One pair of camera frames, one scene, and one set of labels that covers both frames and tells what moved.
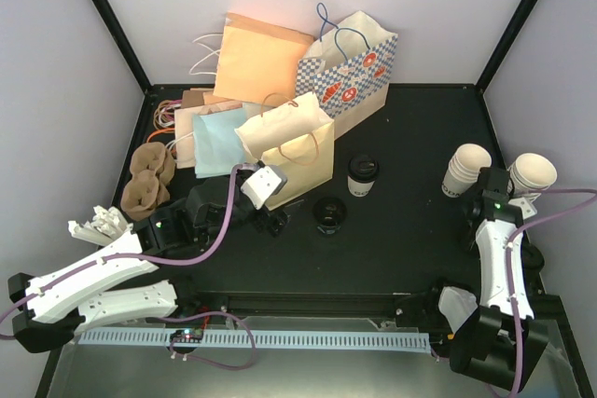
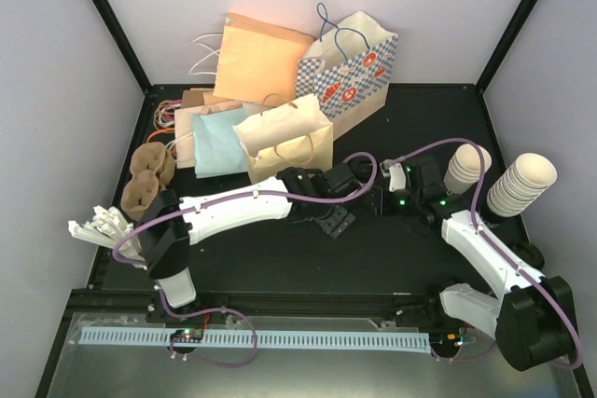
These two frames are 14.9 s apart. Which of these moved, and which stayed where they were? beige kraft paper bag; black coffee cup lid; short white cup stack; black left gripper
Moved: black left gripper
Stayed: black coffee cup lid; beige kraft paper bag; short white cup stack
